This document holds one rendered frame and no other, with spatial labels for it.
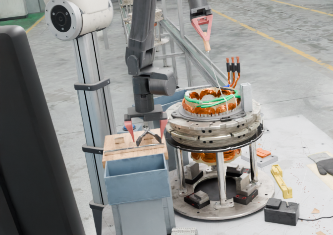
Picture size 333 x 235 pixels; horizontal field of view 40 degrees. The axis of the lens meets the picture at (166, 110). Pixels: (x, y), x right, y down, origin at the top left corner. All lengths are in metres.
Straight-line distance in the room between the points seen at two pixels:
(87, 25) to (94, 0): 0.09
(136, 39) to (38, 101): 0.89
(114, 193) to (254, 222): 0.48
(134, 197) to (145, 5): 0.51
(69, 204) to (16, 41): 0.16
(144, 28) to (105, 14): 0.49
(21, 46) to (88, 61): 1.35
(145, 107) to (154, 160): 0.16
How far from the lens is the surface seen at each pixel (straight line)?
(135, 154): 1.34
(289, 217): 1.48
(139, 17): 1.26
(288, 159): 1.89
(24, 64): 0.38
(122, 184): 1.25
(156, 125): 1.82
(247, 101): 1.49
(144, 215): 1.31
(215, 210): 1.53
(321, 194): 1.66
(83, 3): 1.64
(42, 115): 0.40
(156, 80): 1.28
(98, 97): 1.75
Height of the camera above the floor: 1.61
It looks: 19 degrees down
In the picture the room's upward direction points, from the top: 7 degrees counter-clockwise
